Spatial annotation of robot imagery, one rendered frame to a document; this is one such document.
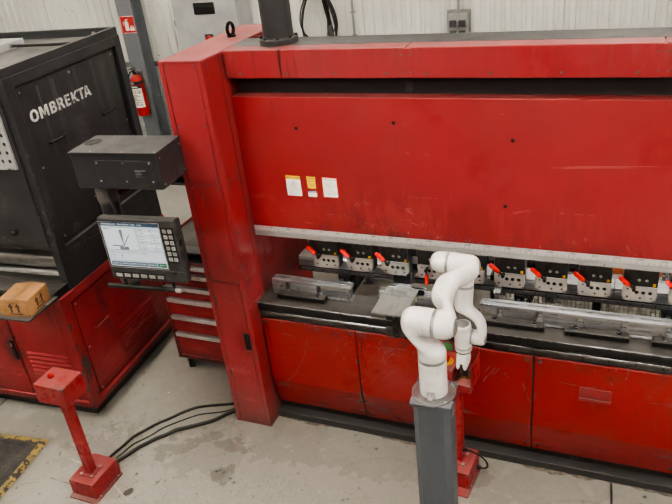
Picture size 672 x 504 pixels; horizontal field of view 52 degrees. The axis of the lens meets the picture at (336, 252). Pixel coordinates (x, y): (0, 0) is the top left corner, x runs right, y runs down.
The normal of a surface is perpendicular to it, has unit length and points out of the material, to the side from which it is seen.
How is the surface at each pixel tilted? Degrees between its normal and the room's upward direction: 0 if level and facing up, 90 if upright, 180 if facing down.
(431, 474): 90
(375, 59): 90
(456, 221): 90
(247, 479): 0
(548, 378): 90
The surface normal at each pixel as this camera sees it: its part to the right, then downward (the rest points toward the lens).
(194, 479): -0.11, -0.87
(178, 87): -0.37, 0.48
